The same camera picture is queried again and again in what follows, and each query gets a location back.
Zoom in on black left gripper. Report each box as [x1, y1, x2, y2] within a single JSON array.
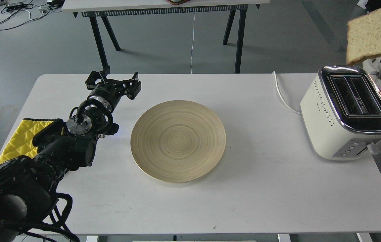
[[86, 65, 141, 105]]

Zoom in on slice of bread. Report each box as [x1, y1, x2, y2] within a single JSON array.
[[346, 8, 381, 65]]

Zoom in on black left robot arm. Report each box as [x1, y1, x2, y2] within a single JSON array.
[[0, 66, 141, 242]]

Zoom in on cream and chrome toaster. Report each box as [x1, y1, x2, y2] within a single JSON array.
[[300, 65, 381, 161]]

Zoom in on round wooden plate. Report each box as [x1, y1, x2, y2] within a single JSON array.
[[130, 100, 227, 184]]

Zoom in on yellow quilted cloth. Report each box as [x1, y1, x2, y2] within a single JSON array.
[[0, 118, 58, 164]]

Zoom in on white table with black legs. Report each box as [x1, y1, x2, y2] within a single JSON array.
[[61, 0, 270, 74]]

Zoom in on thin white hanging cable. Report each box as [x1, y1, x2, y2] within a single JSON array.
[[190, 13, 196, 74]]

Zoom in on black cables on floor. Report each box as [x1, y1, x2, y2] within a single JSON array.
[[0, 0, 65, 36]]

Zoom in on white toaster power cable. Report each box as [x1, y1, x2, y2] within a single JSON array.
[[272, 71, 302, 115]]

